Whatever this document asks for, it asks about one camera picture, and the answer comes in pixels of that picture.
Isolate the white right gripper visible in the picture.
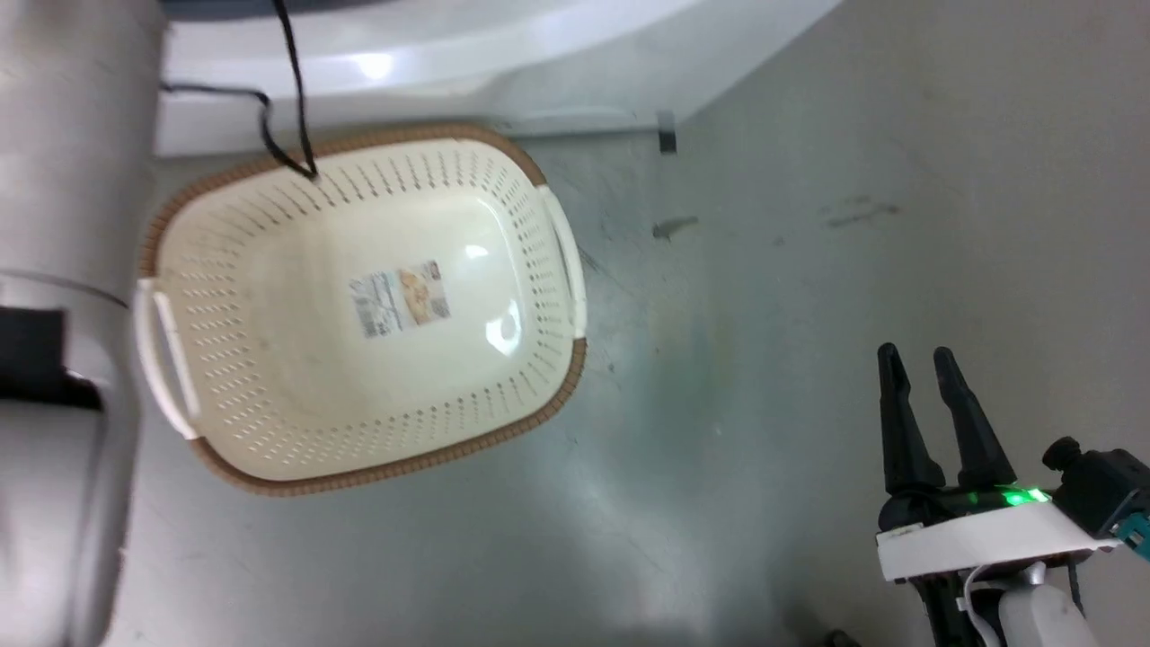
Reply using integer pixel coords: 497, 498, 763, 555
875, 342, 1122, 584

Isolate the cream perforated laundry basket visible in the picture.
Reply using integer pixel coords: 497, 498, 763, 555
133, 123, 589, 498

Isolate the printed paper label sticker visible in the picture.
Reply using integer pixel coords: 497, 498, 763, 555
349, 261, 452, 340

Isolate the thin black cable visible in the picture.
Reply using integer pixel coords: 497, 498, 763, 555
160, 0, 319, 181

